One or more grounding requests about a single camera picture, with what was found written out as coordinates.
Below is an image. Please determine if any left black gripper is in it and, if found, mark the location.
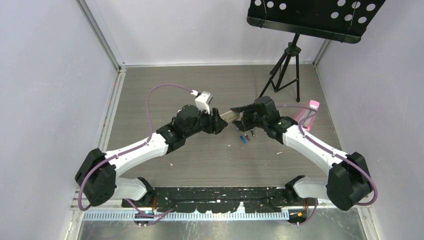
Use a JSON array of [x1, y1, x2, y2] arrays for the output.
[[184, 104, 227, 138]]

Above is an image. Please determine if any white remote with buttons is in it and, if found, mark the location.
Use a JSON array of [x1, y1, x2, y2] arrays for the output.
[[220, 110, 241, 124]]

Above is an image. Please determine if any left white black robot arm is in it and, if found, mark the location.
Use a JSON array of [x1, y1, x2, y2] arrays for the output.
[[74, 105, 228, 211]]

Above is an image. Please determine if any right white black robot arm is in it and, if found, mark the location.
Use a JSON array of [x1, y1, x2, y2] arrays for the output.
[[231, 96, 379, 211]]

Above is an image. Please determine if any dark battery with gold tip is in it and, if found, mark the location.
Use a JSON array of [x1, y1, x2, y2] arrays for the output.
[[244, 133, 251, 142]]

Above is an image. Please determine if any pink box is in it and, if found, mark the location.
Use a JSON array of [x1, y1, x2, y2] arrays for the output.
[[293, 100, 320, 132]]

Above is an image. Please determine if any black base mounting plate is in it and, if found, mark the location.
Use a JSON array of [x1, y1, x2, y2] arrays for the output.
[[132, 186, 317, 214]]

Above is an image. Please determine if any black music stand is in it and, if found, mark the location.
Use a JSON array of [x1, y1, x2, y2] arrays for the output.
[[246, 0, 384, 102]]

